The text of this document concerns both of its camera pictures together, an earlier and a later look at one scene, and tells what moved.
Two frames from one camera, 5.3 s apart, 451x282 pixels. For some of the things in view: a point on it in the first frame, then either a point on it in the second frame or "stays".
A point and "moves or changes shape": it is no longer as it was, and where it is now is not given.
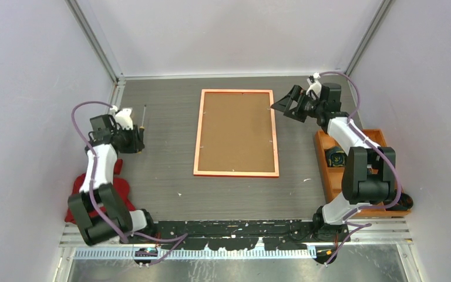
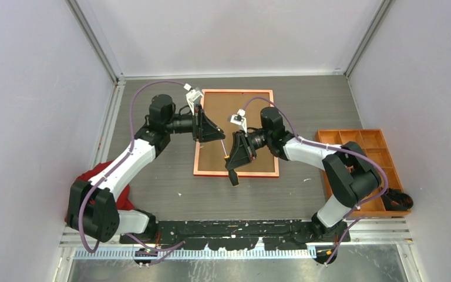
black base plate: [238, 234] stays
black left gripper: [134, 147] → [203, 129]
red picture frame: [236, 134] stays
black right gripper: [298, 94] → [242, 151]
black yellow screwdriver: [141, 129] moves or changes shape
